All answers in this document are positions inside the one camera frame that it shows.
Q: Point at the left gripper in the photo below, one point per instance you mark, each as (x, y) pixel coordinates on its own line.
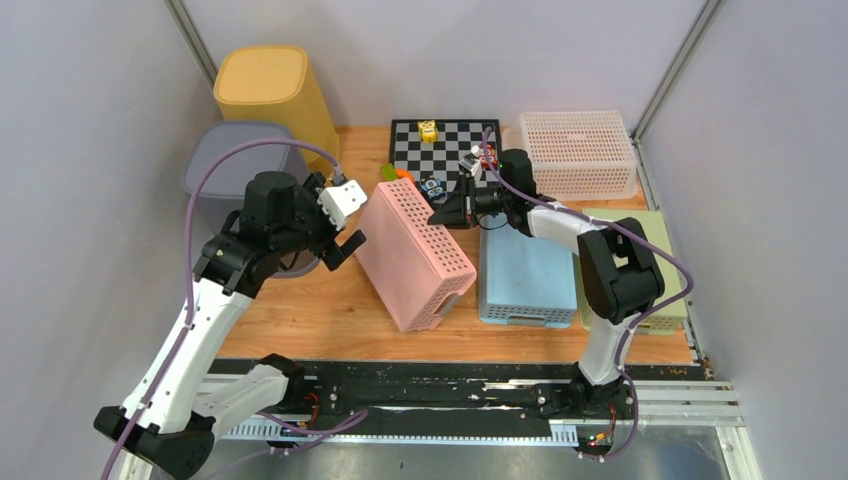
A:
(309, 201)

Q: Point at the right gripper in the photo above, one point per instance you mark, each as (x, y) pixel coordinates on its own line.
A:
(458, 211)

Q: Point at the pink plastic basket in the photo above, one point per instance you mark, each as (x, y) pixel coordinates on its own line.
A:
(418, 270)

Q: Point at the light blue plastic basket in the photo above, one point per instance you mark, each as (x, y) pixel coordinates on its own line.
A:
(524, 281)

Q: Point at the large white plastic basket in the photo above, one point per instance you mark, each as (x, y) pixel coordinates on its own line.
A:
(577, 155)

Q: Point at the grey and yellow laundry bin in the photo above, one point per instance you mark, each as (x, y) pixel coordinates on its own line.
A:
(248, 175)

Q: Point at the yellow slatted laundry bin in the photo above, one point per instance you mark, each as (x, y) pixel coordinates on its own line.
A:
(276, 83)

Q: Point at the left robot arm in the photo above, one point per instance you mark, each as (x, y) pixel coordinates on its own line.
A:
(166, 421)

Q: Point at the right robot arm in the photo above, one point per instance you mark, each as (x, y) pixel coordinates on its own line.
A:
(620, 275)

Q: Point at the blue owl toy block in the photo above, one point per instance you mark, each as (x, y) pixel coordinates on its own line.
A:
(432, 188)

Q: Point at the black and white chessboard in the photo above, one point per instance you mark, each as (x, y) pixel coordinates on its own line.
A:
(439, 159)

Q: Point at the orange arch toy block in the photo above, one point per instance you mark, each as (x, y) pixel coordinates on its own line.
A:
(401, 173)

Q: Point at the red owl toy block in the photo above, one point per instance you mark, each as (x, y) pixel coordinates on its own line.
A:
(489, 158)

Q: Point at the yellow owl toy block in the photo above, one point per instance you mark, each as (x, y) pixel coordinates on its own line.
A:
(428, 131)

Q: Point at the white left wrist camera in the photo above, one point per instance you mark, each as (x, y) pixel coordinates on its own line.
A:
(340, 202)

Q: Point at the black metal base rail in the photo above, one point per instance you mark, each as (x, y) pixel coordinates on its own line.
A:
(486, 402)

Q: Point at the left aluminium frame post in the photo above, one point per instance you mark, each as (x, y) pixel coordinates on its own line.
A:
(191, 34)

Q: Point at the aluminium frame post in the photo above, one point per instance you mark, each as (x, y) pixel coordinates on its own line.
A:
(191, 34)
(695, 34)

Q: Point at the right aluminium frame post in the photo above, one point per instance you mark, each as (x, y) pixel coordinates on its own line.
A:
(695, 34)

